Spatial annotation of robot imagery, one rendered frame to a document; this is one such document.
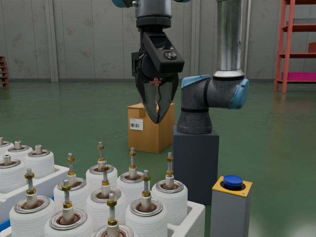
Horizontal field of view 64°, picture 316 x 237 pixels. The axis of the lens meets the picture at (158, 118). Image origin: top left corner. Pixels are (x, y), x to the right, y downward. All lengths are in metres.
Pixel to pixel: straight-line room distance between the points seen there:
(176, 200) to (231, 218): 0.15
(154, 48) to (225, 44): 0.52
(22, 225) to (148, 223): 0.27
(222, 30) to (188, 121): 0.36
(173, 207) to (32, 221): 0.32
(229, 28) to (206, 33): 9.74
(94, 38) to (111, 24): 0.91
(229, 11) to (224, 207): 0.65
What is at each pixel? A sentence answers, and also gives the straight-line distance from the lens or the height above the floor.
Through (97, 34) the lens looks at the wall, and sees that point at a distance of 10.96.
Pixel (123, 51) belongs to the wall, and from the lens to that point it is 10.67.
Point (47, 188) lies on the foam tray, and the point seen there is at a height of 0.15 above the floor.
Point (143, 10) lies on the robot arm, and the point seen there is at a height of 0.67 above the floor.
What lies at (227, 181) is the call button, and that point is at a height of 0.33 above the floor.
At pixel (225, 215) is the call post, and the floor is 0.26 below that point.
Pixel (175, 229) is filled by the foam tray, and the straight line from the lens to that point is 0.67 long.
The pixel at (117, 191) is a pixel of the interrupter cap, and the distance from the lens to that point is 0.68.
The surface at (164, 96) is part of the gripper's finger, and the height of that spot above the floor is 0.50.
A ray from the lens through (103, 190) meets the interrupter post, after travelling 0.65.
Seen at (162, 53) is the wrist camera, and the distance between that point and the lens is 0.46.
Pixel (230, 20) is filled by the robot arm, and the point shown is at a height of 0.72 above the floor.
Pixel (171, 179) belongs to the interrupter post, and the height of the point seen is 0.27.
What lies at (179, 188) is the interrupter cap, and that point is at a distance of 0.69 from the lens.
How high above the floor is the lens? 0.56
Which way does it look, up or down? 11 degrees down
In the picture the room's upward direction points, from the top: straight up
